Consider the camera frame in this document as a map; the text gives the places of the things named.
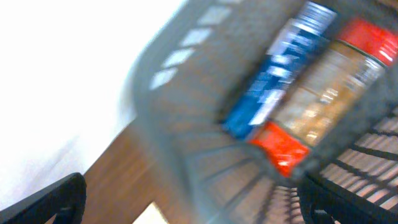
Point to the grey plastic basket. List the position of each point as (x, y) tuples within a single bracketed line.
[(194, 72)]

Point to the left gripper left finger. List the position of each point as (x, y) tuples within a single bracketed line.
[(64, 200)]

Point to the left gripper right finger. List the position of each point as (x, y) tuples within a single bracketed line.
[(324, 202)]

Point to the blue cardboard box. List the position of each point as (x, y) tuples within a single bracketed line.
[(296, 44)]

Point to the orange pasta packet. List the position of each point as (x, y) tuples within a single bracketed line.
[(358, 56)]

